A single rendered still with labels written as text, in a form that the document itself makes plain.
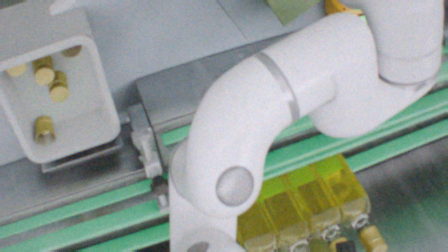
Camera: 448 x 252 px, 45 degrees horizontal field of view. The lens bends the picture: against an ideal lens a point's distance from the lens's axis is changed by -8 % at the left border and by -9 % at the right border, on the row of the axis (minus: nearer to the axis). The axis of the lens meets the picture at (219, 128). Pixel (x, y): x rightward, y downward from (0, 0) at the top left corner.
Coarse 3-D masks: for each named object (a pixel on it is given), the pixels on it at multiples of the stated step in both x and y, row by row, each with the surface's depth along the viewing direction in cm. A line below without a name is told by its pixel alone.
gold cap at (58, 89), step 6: (54, 72) 93; (60, 72) 93; (54, 78) 92; (60, 78) 92; (66, 78) 94; (48, 84) 92; (54, 84) 91; (60, 84) 91; (66, 84) 92; (54, 90) 90; (60, 90) 91; (66, 90) 91; (54, 96) 91; (60, 96) 92; (66, 96) 92
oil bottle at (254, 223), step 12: (240, 216) 95; (252, 216) 94; (264, 216) 94; (240, 228) 93; (252, 228) 93; (264, 228) 93; (240, 240) 94; (252, 240) 91; (264, 240) 91; (276, 240) 92
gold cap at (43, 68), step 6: (48, 54) 90; (36, 60) 89; (42, 60) 88; (48, 60) 89; (36, 66) 88; (42, 66) 87; (48, 66) 88; (36, 72) 87; (42, 72) 87; (48, 72) 88; (36, 78) 87; (42, 78) 88; (48, 78) 88; (42, 84) 89
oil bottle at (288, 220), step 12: (276, 180) 100; (264, 192) 98; (276, 192) 98; (288, 192) 98; (264, 204) 97; (276, 204) 96; (288, 204) 96; (276, 216) 95; (288, 216) 94; (300, 216) 94; (276, 228) 93; (288, 228) 93; (300, 228) 92; (288, 240) 92; (300, 240) 92
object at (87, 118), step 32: (0, 64) 81; (64, 64) 93; (96, 64) 87; (0, 96) 84; (32, 96) 95; (96, 96) 100; (32, 128) 98; (64, 128) 100; (96, 128) 99; (32, 160) 95
